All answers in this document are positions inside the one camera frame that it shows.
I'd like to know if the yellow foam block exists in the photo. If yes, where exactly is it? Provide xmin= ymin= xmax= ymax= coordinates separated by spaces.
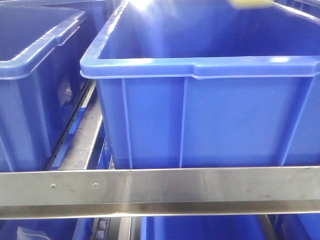
xmin=228 ymin=0 xmax=274 ymax=9

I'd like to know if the large blue bin centre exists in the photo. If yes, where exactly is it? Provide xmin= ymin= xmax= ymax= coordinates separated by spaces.
xmin=80 ymin=0 xmax=320 ymax=169

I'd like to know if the blue bin at left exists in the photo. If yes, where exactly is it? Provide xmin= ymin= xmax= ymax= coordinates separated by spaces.
xmin=0 ymin=4 xmax=90 ymax=172

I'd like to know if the blue bin lower centre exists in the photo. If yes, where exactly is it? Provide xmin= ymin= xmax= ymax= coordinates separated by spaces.
xmin=140 ymin=215 xmax=265 ymax=240

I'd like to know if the blue bin lower left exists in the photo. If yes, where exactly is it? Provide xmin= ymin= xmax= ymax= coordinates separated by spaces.
xmin=0 ymin=218 xmax=94 ymax=240

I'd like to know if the steel shelf front rail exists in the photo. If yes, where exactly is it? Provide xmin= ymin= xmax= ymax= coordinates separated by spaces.
xmin=0 ymin=166 xmax=320 ymax=220

